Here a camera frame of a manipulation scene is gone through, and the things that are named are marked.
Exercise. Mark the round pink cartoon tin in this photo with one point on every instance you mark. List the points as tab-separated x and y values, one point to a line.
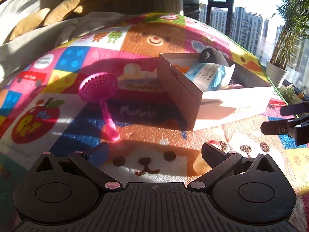
234	86

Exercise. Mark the white potted palm plant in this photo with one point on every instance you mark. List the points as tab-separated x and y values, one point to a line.
295	28

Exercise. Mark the orange toy piece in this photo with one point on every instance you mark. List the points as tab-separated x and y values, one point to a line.
182	69

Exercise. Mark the pink cat figurine toy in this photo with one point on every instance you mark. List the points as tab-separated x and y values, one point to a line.
200	166

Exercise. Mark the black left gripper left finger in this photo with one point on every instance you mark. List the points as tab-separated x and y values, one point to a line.
89	161

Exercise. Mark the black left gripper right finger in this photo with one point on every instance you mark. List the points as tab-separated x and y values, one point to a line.
222	165

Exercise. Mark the pink toy strainer scoop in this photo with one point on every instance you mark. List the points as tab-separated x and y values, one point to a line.
98	88

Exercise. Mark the beige blanket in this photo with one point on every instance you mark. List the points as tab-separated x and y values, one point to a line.
20	52

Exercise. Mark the black plush toy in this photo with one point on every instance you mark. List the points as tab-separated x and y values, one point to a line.
211	55

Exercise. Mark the blue white tissue pack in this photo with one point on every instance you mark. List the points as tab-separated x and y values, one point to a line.
210	76

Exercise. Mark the white cardboard box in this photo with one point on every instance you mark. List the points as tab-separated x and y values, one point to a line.
209	109

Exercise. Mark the small potted plant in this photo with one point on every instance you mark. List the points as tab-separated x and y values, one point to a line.
289	94

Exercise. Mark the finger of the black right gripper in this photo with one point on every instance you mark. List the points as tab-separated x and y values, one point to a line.
295	109
296	128

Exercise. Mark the colourful cartoon play mat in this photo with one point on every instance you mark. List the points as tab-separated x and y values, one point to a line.
41	110

